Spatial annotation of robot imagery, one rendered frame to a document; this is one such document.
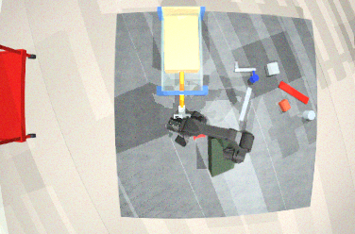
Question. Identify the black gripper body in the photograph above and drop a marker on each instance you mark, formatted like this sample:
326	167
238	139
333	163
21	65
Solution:
181	140

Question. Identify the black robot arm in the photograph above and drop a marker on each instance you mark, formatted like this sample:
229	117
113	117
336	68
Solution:
190	127

